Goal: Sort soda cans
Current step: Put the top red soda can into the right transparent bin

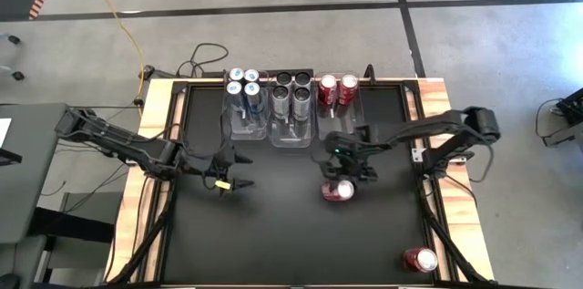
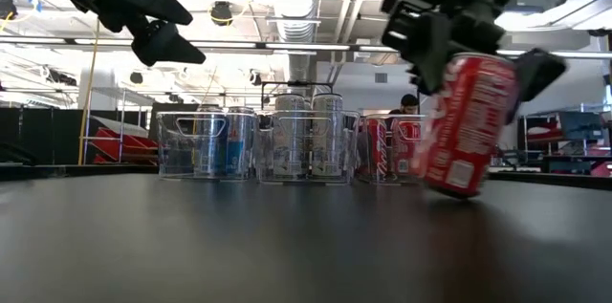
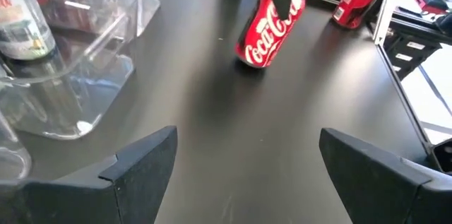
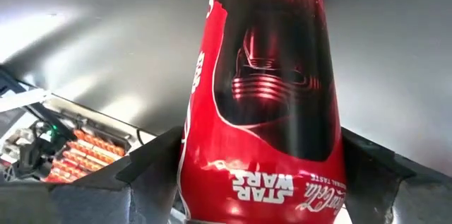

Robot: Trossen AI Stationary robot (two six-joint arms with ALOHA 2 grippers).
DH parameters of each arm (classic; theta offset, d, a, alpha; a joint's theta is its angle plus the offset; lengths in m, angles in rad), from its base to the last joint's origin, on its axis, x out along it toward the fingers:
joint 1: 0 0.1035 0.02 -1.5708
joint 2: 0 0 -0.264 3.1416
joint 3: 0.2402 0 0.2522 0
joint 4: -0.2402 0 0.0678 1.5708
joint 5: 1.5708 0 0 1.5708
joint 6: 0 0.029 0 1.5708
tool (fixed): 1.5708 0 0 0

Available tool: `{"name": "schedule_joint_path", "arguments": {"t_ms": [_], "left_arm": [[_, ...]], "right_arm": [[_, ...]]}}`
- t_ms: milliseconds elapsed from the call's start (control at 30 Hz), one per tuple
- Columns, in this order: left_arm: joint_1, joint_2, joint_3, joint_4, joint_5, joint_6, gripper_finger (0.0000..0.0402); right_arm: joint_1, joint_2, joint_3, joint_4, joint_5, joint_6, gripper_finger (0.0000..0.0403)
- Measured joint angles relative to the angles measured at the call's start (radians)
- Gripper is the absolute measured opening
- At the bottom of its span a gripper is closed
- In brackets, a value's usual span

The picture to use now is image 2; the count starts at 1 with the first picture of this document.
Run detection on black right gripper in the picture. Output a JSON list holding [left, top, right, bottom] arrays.
[[382, 0, 568, 122]]

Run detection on red Coca-Cola can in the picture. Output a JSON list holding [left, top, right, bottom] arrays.
[[358, 118, 391, 183], [418, 52, 521, 200], [390, 119, 425, 183]]

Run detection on blue silver Red Bull can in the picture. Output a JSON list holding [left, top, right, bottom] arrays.
[[193, 104, 230, 179], [224, 105, 257, 179]]

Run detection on white Celsius can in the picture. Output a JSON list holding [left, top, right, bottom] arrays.
[[310, 93, 345, 181], [273, 93, 312, 181]]

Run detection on black ceiling-mounted device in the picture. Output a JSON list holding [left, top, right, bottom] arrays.
[[208, 0, 234, 27]]

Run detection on long ceiling light bar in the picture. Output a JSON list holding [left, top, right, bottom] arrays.
[[0, 34, 612, 60]]

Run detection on person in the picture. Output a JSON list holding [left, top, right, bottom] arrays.
[[387, 93, 422, 118]]

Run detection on metal shelf unit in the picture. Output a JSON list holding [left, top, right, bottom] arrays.
[[518, 103, 612, 178]]

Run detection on red storage bins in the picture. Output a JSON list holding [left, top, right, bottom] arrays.
[[90, 125, 159, 165]]

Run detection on clear plastic bin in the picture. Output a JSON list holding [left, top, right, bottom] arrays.
[[356, 113, 426, 185], [254, 109, 361, 184], [156, 110, 258, 182]]

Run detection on black partition panel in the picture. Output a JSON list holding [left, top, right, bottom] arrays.
[[0, 106, 82, 166]]

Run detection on metal wire shelf rack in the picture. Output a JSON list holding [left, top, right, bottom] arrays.
[[80, 86, 159, 166]]

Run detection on yellow hanging cable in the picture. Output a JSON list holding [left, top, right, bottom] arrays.
[[77, 19, 100, 166]]

